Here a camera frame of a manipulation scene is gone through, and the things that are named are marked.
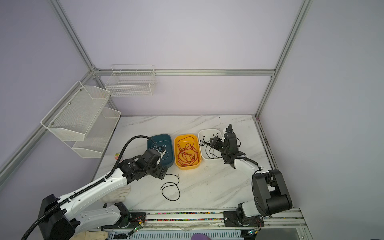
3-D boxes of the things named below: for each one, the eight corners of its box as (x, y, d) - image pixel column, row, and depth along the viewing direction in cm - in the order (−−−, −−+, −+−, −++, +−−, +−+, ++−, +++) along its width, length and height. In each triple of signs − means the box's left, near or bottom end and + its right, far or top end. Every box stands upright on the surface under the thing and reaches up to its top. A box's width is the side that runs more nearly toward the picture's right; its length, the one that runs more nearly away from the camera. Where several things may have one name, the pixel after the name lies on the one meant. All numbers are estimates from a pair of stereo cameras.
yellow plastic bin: (172, 169, 93) (171, 165, 88) (176, 139, 108) (175, 134, 103) (201, 169, 93) (201, 165, 88) (200, 139, 108) (200, 134, 103)
